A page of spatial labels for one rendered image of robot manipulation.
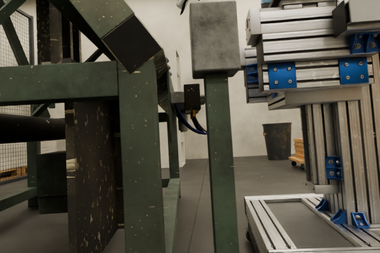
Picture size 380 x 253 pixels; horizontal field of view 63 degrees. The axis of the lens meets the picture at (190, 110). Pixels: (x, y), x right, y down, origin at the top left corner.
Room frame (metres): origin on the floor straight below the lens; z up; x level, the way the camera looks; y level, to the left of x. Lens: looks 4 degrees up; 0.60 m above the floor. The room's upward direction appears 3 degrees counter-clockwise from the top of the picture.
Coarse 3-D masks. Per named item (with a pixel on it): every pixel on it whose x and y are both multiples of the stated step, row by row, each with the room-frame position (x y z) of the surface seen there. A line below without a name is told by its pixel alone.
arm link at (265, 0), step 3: (261, 0) 1.53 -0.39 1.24; (264, 0) 1.51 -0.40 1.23; (267, 0) 1.49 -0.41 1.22; (270, 0) 1.49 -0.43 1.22; (261, 3) 1.53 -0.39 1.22; (264, 3) 1.51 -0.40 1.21; (267, 3) 1.49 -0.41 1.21; (261, 6) 1.53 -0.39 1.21; (264, 6) 1.51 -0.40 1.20; (267, 6) 1.49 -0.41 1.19
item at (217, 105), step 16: (208, 80) 0.80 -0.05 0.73; (224, 80) 0.80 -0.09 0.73; (208, 96) 0.80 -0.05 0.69; (224, 96) 0.80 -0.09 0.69; (208, 112) 0.80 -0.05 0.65; (224, 112) 0.80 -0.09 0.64; (208, 128) 0.80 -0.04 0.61; (224, 128) 0.80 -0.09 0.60; (208, 144) 0.83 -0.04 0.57; (224, 144) 0.80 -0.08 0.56; (224, 160) 0.80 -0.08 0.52; (224, 176) 0.80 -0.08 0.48; (224, 192) 0.80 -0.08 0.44; (224, 208) 0.80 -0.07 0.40; (224, 224) 0.80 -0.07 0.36; (224, 240) 0.80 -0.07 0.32
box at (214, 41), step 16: (192, 16) 0.77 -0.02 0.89; (208, 16) 0.77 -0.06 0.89; (224, 16) 0.77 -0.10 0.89; (192, 32) 0.77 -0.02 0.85; (208, 32) 0.77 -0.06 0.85; (224, 32) 0.77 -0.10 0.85; (192, 48) 0.77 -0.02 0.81; (208, 48) 0.77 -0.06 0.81; (224, 48) 0.77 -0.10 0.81; (192, 64) 0.81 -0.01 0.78; (208, 64) 0.77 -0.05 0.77; (224, 64) 0.77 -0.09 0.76; (240, 64) 0.77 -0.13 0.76
